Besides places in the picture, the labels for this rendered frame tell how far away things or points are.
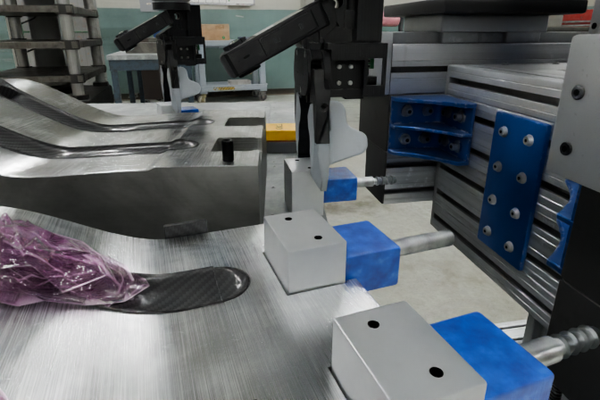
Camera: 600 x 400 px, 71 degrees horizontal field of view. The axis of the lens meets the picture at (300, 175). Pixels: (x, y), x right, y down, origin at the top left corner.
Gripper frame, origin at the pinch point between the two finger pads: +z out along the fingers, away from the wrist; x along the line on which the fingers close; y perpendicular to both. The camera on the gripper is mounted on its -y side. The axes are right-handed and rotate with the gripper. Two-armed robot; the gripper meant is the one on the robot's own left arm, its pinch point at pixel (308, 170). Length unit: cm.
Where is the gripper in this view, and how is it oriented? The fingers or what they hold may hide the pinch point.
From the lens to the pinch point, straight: 47.3
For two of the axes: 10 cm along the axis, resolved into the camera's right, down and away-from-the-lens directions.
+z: 0.0, 9.5, 3.3
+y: 9.8, -0.7, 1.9
